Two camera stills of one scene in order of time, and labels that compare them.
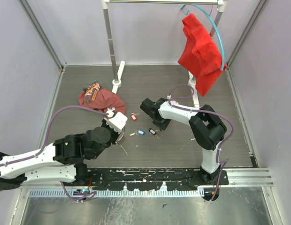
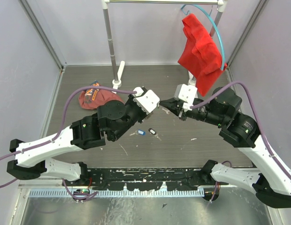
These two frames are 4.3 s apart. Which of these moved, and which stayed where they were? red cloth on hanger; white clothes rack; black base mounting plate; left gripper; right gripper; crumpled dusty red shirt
Moved: left gripper; right gripper
Stayed: white clothes rack; black base mounting plate; red cloth on hanger; crumpled dusty red shirt
